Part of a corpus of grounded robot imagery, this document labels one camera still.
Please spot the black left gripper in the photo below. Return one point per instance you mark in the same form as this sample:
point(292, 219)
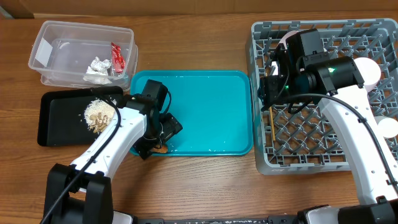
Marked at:
point(171, 127)

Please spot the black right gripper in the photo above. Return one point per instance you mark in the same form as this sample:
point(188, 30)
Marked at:
point(269, 91)

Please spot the orange carrot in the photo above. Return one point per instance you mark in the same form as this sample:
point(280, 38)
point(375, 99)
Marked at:
point(160, 149)

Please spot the wooden chopstick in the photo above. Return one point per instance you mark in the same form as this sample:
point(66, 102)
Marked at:
point(271, 117)

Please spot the white plate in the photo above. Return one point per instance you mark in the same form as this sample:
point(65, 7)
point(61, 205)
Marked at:
point(284, 39)

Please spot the rice and peanuts pile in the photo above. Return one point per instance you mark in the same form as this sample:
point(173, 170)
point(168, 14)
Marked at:
point(98, 114)

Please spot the red snack wrapper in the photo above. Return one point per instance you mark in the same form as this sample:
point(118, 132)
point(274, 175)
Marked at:
point(118, 61)

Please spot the white napkin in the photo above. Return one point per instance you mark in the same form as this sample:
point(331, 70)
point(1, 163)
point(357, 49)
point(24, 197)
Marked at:
point(96, 77)

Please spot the white tissue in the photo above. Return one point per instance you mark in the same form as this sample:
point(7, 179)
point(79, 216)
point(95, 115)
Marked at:
point(100, 66)

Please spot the white upturned bowl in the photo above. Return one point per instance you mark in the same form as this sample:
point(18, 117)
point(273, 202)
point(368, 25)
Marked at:
point(370, 71)

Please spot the white paper cup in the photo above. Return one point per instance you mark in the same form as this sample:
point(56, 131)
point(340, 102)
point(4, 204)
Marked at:
point(387, 126)

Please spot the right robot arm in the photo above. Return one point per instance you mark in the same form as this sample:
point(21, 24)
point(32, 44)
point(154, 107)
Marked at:
point(340, 88)

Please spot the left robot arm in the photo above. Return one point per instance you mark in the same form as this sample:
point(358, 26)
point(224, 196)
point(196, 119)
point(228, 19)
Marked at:
point(81, 192)

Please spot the grey dishwasher rack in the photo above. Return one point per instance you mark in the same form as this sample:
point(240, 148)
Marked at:
point(304, 142)

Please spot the clear plastic waste bin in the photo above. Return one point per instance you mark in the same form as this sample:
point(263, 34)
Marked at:
point(63, 51)

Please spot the teal serving tray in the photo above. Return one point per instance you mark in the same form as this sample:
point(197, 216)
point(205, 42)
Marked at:
point(213, 106)

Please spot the black tray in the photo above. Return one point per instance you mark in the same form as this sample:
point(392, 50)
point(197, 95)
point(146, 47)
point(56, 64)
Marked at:
point(61, 120)

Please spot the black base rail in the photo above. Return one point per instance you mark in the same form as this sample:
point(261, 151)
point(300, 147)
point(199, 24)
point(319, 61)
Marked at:
point(273, 219)

